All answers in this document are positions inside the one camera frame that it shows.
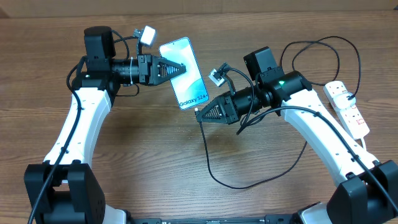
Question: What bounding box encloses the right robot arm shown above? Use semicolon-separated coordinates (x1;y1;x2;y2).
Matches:
195;47;397;223

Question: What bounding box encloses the white power strip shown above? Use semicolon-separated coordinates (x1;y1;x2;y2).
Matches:
323;81;370;140

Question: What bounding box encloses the black USB charging cable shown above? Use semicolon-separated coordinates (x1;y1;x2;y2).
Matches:
193;35;362;190

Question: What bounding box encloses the brown cardboard backdrop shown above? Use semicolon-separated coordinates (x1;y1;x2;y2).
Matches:
1;0;397;18

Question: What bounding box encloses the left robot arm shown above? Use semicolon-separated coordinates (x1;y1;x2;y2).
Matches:
24;26;187;223

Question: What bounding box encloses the Samsung Galaxy smartphone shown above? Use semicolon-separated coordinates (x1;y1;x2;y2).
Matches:
159;37;209;110

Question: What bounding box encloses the white charger adapter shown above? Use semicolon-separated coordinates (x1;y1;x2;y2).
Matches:
332;92;356;111

